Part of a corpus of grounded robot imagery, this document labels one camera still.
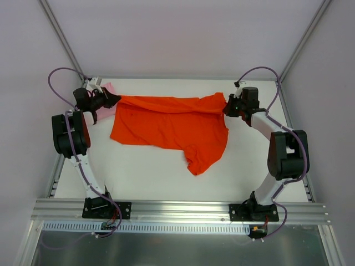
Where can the left aluminium frame post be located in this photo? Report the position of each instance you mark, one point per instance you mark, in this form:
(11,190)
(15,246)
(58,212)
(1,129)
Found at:
(49,14)

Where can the right aluminium frame post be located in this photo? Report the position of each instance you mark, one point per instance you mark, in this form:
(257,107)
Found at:
(321,10)

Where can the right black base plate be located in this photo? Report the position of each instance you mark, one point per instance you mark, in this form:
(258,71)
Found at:
(250,211)

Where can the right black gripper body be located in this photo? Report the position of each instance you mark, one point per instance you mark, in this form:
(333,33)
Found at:
(230,105)

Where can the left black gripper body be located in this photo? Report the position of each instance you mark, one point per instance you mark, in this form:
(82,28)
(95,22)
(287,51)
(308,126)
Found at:
(105,97)

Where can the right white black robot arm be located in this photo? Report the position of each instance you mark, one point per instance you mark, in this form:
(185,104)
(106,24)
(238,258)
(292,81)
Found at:
(288,157)

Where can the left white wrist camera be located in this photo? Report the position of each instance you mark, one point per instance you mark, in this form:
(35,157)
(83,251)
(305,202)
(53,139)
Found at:
(93,83)

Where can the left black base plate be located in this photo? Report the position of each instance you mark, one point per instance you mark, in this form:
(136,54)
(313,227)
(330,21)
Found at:
(99,208)

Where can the aluminium mounting rail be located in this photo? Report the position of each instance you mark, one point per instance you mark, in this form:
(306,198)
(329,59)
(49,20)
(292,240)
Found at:
(178,211)

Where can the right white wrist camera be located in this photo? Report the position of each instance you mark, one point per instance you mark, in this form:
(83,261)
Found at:
(239,85)

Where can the orange t shirt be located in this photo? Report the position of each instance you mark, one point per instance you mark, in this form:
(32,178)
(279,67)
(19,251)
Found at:
(195,126)

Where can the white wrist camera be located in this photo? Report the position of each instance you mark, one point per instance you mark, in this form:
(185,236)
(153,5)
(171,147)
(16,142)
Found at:
(239,85)
(93,83)

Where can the white slotted cable duct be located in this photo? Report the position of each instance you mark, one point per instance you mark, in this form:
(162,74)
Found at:
(140,227)

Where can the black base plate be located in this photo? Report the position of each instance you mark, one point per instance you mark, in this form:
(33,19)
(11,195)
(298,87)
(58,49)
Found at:
(250,211)
(99,208)

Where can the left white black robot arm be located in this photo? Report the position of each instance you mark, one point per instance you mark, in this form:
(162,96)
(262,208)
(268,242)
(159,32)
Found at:
(71,136)

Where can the folded pink t shirt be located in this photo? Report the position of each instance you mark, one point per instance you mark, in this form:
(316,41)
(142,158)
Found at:
(103,113)

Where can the aluminium frame post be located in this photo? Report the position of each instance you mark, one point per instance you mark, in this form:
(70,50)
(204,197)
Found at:
(49,14)
(321,10)

